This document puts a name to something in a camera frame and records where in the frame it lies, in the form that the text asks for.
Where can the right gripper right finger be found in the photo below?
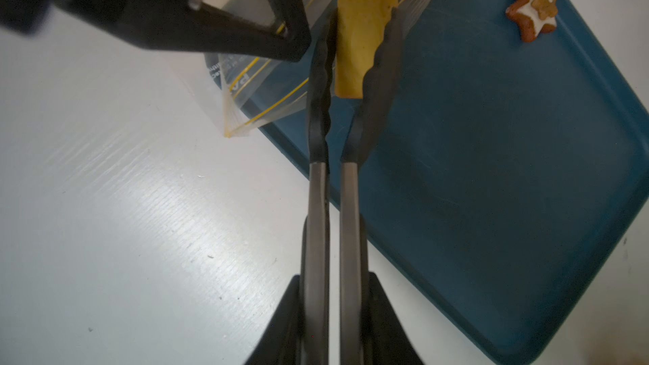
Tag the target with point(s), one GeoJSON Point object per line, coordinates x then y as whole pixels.
{"type": "Point", "coordinates": [388, 342]}

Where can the yellow square cookie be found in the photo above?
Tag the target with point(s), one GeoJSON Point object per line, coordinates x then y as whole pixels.
{"type": "Point", "coordinates": [360, 31]}

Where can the teal tray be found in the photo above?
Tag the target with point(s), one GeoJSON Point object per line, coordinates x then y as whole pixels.
{"type": "Point", "coordinates": [506, 172]}

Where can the brown star cookie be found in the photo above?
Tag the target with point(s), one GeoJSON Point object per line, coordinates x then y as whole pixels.
{"type": "Point", "coordinates": [533, 17]}

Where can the clear zip bag yellow strip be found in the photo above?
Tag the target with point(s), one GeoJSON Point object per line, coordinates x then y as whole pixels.
{"type": "Point", "coordinates": [251, 91]}

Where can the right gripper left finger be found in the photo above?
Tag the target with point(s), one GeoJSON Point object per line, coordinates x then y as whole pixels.
{"type": "Point", "coordinates": [280, 342]}

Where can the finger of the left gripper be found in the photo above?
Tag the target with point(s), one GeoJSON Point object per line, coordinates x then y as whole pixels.
{"type": "Point", "coordinates": [229, 33]}

